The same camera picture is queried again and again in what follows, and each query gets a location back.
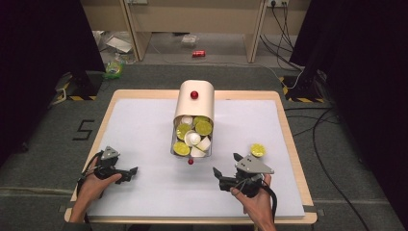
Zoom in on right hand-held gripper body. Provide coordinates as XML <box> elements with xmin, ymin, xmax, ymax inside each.
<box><xmin>219</xmin><ymin>154</ymin><xmax>275</xmax><ymax>198</ymax></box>

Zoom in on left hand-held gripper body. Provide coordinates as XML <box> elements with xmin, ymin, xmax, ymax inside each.
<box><xmin>93</xmin><ymin>146</ymin><xmax>131</xmax><ymax>180</ymax></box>

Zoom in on clear plastic drawer red knob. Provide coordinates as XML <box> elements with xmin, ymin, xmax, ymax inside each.
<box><xmin>169</xmin><ymin>115</ymin><xmax>214</xmax><ymax>166</ymax></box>

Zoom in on cream drawer cabinet red knob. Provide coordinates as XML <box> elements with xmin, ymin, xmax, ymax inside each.
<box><xmin>173</xmin><ymin>79</ymin><xmax>216</xmax><ymax>124</ymax></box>

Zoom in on person's left hand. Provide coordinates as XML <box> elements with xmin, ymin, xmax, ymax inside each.
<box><xmin>77</xmin><ymin>157</ymin><xmax>123</xmax><ymax>201</ymax></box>

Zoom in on person's right hand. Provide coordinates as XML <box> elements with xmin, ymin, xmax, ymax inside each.
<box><xmin>230</xmin><ymin>174</ymin><xmax>275</xmax><ymax>225</ymax></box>

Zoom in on white table mat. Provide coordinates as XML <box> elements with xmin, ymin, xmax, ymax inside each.
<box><xmin>87</xmin><ymin>98</ymin><xmax>306</xmax><ymax>219</ymax></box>

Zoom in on black base with hazard tape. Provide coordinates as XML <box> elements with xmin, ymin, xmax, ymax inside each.
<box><xmin>278</xmin><ymin>74</ymin><xmax>327</xmax><ymax>104</ymax></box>
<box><xmin>52</xmin><ymin>70</ymin><xmax>104</xmax><ymax>102</ymax></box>

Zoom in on green plastic bag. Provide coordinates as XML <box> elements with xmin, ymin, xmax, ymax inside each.
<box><xmin>102</xmin><ymin>54</ymin><xmax>126</xmax><ymax>81</ymax></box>

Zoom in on white flat packet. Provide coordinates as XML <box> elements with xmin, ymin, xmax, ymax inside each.
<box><xmin>105</xmin><ymin>35</ymin><xmax>134</xmax><ymax>54</ymax></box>

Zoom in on black curtain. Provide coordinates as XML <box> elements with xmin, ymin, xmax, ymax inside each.
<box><xmin>289</xmin><ymin>0</ymin><xmax>408</xmax><ymax>225</ymax></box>
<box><xmin>0</xmin><ymin>0</ymin><xmax>108</xmax><ymax>167</ymax></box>

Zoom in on clear plastic container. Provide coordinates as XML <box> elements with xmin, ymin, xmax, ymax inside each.
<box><xmin>181</xmin><ymin>34</ymin><xmax>199</xmax><ymax>46</ymax></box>

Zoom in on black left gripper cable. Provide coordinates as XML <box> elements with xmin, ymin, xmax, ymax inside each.
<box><xmin>76</xmin><ymin>151</ymin><xmax>104</xmax><ymax>224</ymax></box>

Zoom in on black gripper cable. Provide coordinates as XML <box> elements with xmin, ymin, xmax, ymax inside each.
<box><xmin>262</xmin><ymin>182</ymin><xmax>279</xmax><ymax>223</ymax></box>
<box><xmin>76</xmin><ymin>151</ymin><xmax>104</xmax><ymax>224</ymax></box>

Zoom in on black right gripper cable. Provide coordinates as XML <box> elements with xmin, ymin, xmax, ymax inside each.
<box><xmin>262</xmin><ymin>182</ymin><xmax>279</xmax><ymax>223</ymax></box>

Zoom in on black floor cables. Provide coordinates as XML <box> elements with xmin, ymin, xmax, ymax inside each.
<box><xmin>283</xmin><ymin>107</ymin><xmax>373</xmax><ymax>231</ymax></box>

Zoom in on white floor cable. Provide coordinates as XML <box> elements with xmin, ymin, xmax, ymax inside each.
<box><xmin>149</xmin><ymin>44</ymin><xmax>304</xmax><ymax>90</ymax></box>

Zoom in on black cables from socket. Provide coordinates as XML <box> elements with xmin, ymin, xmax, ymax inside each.
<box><xmin>259</xmin><ymin>2</ymin><xmax>304</xmax><ymax>72</ymax></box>

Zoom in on white wall socket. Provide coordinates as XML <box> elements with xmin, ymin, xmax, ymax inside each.
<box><xmin>267</xmin><ymin>0</ymin><xmax>290</xmax><ymax>9</ymax></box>

